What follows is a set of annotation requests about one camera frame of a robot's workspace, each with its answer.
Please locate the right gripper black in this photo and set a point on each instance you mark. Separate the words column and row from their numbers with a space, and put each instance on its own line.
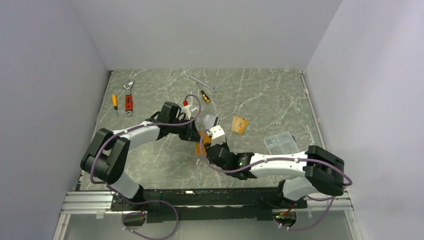
column 225, row 145

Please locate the silver open-end wrench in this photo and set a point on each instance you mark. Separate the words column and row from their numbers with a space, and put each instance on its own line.
column 211, row 87

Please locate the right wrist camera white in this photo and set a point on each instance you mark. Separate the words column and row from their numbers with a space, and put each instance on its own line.
column 217, row 135

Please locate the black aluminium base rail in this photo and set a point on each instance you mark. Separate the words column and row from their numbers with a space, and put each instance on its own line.
column 258, row 203

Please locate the red handled adjustable wrench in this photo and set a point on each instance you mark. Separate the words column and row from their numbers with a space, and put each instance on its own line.
column 128, row 98

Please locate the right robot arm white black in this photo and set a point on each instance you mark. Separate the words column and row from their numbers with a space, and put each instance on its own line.
column 315, row 170

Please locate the small yellow screwdriver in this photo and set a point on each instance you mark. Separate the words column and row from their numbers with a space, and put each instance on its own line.
column 115, row 104

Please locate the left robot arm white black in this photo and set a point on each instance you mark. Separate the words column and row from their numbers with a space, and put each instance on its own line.
column 107, row 153

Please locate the grey credit card stack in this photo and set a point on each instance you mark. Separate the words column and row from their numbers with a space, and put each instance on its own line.
column 210, row 121

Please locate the black yellow stubby screwdriver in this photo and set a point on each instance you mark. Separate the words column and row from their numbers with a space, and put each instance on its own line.
column 205, row 97

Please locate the clear plastic screw box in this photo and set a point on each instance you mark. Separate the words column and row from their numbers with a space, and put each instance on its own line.
column 282, row 143

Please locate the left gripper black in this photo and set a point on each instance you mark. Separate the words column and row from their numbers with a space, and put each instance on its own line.
column 191, row 133

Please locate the orange leather card holder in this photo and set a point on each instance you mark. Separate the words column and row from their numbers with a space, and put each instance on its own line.
column 200, row 148

